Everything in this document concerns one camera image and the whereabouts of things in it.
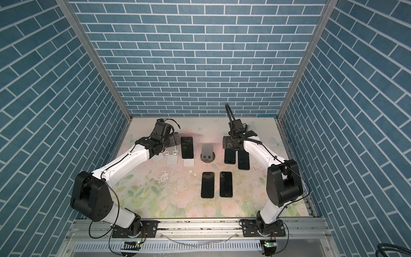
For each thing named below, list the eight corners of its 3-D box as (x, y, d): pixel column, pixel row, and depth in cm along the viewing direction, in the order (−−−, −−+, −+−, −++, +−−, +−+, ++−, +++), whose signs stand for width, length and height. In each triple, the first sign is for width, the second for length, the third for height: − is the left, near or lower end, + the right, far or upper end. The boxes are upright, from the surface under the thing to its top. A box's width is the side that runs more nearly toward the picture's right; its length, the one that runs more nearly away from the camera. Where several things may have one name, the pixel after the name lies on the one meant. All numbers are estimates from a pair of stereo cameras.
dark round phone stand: (200, 163, 98) (200, 157, 93) (201, 149, 105) (201, 143, 100) (215, 163, 98) (215, 157, 93) (215, 149, 105) (215, 143, 100)
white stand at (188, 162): (183, 166, 97) (182, 163, 94) (184, 161, 99) (183, 158, 96) (193, 166, 97) (193, 163, 94) (194, 162, 99) (193, 158, 96)
